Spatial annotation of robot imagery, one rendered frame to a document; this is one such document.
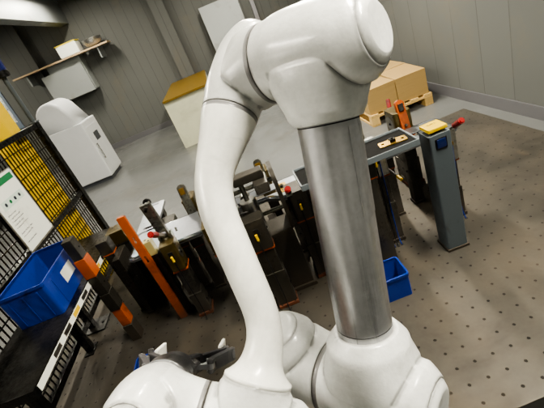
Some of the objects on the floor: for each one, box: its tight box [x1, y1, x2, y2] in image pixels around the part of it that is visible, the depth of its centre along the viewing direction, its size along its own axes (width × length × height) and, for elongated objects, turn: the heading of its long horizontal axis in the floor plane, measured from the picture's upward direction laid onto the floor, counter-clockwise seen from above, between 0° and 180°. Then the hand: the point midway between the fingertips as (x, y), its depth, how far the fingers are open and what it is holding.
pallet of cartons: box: [359, 61, 434, 127], centre depth 483 cm, size 114×78×43 cm
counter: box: [162, 70, 207, 148], centre depth 768 cm, size 82×260×88 cm, turn 44°
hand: (193, 348), depth 87 cm, fingers open, 13 cm apart
